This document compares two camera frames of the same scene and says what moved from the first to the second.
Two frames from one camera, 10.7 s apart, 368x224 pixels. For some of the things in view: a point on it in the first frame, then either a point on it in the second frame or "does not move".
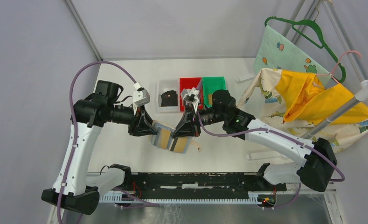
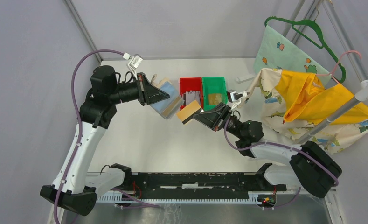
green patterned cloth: x=276 y=50 does not move
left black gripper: x=142 y=125 -> x=148 y=93
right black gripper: x=187 y=126 -> x=209 y=118
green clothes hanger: x=323 y=45 does not move
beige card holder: x=163 y=139 -> x=168 y=108
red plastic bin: x=190 y=83 does not move
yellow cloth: x=307 y=100 does not move
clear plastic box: x=242 y=79 does not move
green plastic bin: x=211 y=84 does not move
